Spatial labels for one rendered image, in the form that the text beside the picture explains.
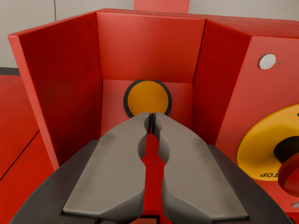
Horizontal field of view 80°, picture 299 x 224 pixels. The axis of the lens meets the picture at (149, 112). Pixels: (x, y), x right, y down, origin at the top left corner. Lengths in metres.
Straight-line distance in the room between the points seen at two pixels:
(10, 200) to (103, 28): 0.37
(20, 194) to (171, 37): 0.39
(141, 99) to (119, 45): 0.05
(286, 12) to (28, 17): 1.10
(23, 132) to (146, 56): 0.48
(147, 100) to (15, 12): 0.91
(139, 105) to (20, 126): 0.50
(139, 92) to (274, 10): 0.91
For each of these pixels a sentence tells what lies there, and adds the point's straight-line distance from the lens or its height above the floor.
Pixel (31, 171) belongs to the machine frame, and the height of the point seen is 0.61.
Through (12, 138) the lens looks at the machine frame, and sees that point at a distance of 0.59.
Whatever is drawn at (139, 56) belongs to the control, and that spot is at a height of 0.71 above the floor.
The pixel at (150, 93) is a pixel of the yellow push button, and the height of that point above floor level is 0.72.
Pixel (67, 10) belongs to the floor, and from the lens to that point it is 0.93.
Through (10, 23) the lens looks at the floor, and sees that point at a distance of 1.06.
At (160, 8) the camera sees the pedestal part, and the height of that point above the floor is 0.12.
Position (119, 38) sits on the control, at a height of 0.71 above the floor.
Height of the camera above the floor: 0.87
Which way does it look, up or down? 57 degrees down
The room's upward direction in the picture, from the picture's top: 178 degrees clockwise
